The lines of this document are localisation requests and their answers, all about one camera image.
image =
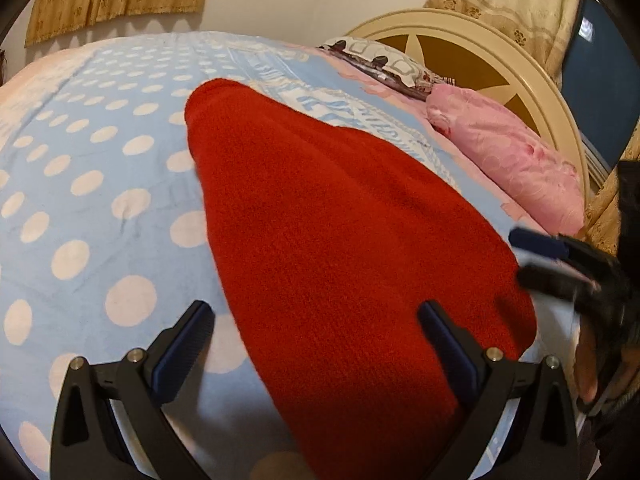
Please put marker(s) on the pink pillow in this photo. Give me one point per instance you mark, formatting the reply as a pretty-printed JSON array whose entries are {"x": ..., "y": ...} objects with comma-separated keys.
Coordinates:
[{"x": 515, "y": 160}]

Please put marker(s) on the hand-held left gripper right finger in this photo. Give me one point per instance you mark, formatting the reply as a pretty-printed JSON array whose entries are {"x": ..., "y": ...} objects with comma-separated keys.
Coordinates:
[{"x": 452, "y": 355}]

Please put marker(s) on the cream bed headboard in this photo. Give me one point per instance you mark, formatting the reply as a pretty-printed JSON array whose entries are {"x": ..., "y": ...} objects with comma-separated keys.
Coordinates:
[{"x": 520, "y": 72}]

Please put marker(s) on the dark window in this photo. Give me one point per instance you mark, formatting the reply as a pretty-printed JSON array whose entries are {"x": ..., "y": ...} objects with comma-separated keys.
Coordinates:
[{"x": 597, "y": 85}]

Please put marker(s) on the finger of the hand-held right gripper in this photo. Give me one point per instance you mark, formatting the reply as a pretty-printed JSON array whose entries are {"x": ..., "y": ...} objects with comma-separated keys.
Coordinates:
[
  {"x": 537, "y": 243},
  {"x": 555, "y": 280}
]

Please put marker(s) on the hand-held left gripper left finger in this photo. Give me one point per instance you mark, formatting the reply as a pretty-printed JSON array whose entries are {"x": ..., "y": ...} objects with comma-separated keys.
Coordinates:
[{"x": 177, "y": 357}]

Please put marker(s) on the blue pink polka-dot blanket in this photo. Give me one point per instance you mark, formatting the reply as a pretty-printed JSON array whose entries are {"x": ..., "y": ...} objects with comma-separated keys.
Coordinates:
[{"x": 90, "y": 170}]

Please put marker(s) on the person's right hand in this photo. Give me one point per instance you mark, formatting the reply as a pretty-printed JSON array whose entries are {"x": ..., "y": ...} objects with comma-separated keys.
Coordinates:
[{"x": 586, "y": 360}]

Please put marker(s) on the red knitted sweater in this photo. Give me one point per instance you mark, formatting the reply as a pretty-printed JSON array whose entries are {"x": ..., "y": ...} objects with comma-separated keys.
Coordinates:
[{"x": 340, "y": 240}]

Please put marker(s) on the patterned white pillow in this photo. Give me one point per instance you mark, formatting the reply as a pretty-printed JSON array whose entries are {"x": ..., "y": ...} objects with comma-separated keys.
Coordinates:
[{"x": 380, "y": 57}]

